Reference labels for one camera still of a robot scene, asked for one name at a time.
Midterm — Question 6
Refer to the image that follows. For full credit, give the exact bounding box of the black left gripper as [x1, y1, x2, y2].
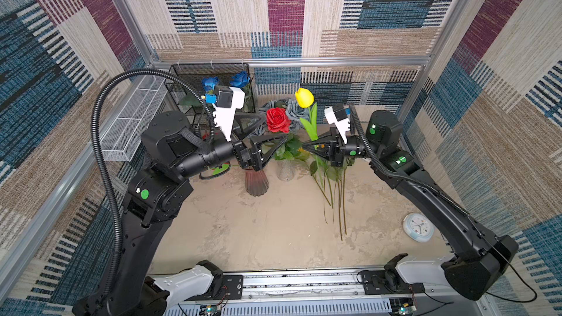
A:
[172, 112, 285, 183]

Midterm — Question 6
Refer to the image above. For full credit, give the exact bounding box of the orange marigold bunch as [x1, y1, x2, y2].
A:
[315, 155, 337, 223]

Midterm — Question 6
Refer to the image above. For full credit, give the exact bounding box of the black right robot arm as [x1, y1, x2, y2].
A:
[303, 105, 519, 301]

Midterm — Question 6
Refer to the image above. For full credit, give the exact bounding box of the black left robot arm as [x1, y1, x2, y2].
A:
[73, 111, 287, 315]

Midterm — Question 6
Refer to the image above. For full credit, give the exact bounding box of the clear glass vase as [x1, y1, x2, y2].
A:
[276, 159, 296, 181]

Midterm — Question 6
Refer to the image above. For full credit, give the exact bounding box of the red rose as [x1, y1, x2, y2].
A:
[266, 108, 291, 133]

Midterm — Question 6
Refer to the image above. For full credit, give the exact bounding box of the grey blue rose bunch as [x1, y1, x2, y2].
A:
[258, 98, 308, 133]

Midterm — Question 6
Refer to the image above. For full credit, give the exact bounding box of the right blue rose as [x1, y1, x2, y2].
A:
[230, 71, 251, 89]

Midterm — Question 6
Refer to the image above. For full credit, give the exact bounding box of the left blue rose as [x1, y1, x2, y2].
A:
[202, 77, 220, 94]

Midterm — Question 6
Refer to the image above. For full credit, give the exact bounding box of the white round clock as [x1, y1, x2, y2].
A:
[402, 213, 435, 243]

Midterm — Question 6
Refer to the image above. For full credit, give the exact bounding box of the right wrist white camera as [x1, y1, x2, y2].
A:
[324, 103, 351, 144]

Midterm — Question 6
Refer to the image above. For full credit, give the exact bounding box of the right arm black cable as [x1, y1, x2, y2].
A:
[348, 103, 471, 220]

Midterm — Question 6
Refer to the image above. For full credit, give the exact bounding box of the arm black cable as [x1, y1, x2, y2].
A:
[90, 68, 216, 304]
[348, 103, 471, 220]

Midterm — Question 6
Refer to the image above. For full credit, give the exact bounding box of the black wire mesh shelf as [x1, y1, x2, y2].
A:
[165, 63, 256, 125]

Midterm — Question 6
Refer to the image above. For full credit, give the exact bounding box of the white wire mesh tray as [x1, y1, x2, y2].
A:
[100, 75, 166, 162]

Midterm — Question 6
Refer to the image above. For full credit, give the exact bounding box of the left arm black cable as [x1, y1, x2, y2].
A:
[90, 68, 216, 304]

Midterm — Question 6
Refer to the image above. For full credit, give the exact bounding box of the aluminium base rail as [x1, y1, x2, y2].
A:
[167, 266, 500, 315]

